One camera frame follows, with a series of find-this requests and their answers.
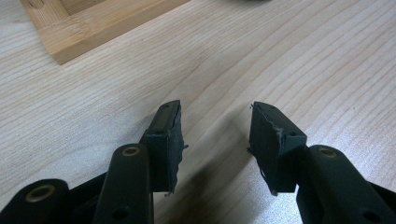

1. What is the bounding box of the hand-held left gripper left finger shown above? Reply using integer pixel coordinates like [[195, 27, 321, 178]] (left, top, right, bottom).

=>
[[138, 99, 190, 198]]

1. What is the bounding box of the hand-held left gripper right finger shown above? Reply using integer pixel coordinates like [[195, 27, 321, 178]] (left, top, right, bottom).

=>
[[247, 101, 309, 197]]

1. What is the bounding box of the wooden three-tier shoe rack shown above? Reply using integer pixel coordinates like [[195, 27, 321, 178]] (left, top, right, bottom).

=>
[[19, 0, 191, 66]]

